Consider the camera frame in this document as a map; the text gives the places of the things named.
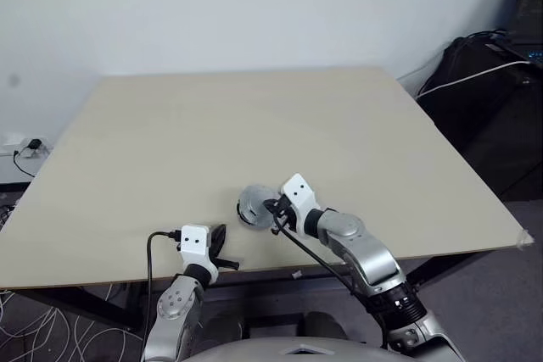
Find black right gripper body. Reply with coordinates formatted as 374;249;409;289
272;194;297;233

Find silver motor cover with circuit board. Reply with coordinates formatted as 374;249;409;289
238;183;279;227

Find grey robot torso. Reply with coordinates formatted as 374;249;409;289
181;335;394;362

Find black bag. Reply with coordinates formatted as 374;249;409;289
416;34;543;203

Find black laptop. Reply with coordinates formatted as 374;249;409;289
506;0;543;63

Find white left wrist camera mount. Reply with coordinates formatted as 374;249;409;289
178;224;220;273

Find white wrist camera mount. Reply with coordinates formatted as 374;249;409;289
279;173;320;232
178;224;220;273

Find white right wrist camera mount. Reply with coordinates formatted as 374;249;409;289
279;173;320;232

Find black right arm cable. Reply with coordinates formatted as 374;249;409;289
270;211;394;348

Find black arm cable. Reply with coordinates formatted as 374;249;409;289
145;230;184;331
270;211;394;348

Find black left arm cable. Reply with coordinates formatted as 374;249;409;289
145;230;184;331

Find black adapter cable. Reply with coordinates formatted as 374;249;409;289
12;148;38;178

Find white wall power strip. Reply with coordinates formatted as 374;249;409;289
0;133;53;159

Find white cable over bag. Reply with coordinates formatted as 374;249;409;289
417;59;543;97

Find black cables on bag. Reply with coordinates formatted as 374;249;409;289
464;28;517;47

